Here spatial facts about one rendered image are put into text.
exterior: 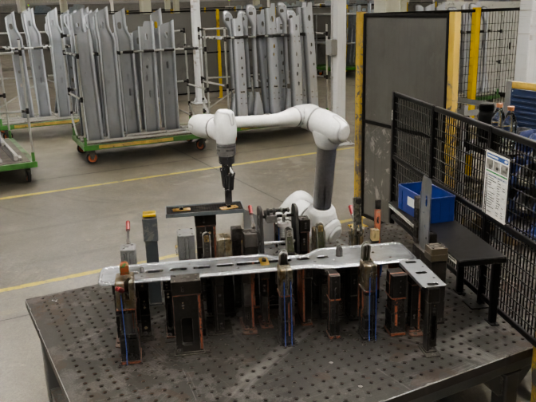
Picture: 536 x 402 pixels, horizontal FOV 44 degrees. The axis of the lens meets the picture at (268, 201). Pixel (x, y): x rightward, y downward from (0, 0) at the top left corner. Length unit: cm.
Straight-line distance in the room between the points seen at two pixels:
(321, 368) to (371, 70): 372
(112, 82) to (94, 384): 733
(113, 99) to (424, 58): 543
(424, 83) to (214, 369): 334
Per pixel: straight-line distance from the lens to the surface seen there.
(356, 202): 307
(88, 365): 286
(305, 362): 275
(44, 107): 1229
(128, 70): 1000
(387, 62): 578
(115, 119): 974
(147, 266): 296
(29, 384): 424
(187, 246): 299
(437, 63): 530
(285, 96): 1146
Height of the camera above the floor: 209
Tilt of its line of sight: 17 degrees down
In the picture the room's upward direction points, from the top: 2 degrees counter-clockwise
